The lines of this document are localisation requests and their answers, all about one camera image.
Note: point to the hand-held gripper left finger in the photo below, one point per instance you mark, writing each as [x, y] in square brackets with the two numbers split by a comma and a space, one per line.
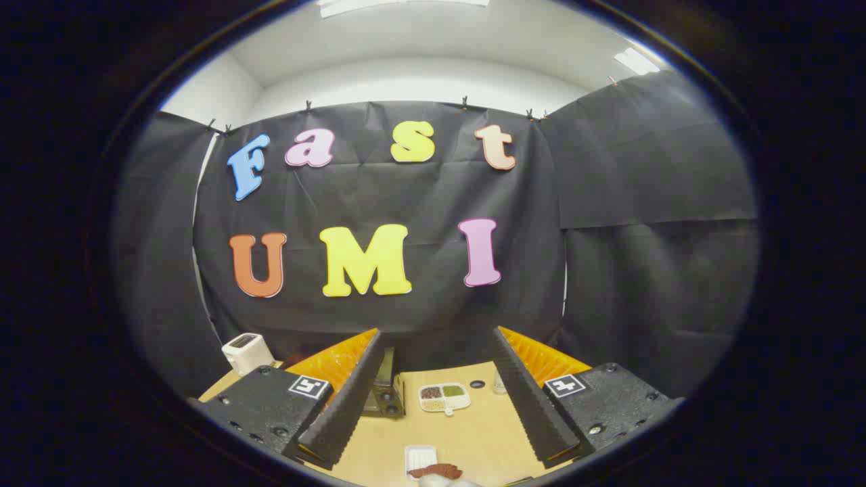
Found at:
[348, 399]

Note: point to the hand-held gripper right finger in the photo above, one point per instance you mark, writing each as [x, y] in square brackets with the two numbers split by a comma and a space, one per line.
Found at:
[531, 399]

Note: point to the black toaster oven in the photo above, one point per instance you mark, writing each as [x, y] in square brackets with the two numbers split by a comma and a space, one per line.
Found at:
[385, 392]

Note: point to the red raw meat slice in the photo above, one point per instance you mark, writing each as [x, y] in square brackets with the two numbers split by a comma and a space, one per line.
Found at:
[440, 471]

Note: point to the white bread toaster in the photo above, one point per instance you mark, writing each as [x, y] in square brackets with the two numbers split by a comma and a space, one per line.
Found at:
[245, 352]

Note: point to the clear glass bottle yellow label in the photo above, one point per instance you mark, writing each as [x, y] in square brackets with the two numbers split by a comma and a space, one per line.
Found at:
[499, 382]

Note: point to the white divided plate with grains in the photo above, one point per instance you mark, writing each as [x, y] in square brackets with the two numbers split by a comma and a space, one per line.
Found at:
[443, 398]

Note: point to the white foam tray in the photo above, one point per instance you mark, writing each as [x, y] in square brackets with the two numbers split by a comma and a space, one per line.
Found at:
[419, 454]

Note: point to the small ceiling light panel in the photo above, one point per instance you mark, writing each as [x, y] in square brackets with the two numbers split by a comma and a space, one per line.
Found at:
[636, 61]

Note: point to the long ceiling light panel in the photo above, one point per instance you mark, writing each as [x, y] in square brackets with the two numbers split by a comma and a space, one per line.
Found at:
[399, 5]

